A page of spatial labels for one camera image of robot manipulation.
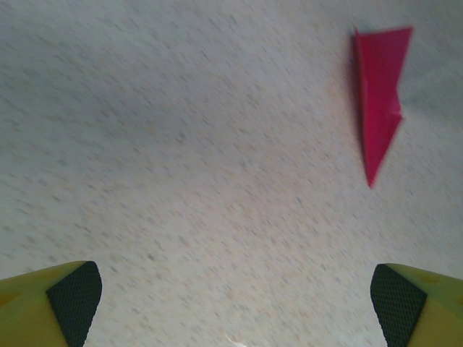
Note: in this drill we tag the pink paper sheet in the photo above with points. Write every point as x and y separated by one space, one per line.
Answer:
380 90

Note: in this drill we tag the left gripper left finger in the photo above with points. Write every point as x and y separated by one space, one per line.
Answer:
25 318

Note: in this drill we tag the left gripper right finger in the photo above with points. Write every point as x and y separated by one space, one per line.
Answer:
441 318

